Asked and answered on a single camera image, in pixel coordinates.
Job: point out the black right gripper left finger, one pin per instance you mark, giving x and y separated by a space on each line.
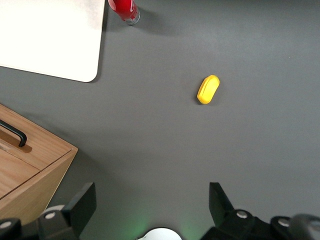
80 210

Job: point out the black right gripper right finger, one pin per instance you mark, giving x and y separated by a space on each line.
222 212

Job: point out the beige rectangular tray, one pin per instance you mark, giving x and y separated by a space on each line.
50 37

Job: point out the wooden drawer cabinet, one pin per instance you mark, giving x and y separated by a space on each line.
37 190

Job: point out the wooden drawer front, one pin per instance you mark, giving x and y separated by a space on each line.
15 172
47 147

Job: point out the small yellow plastic block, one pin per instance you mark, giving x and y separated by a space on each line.
208 90

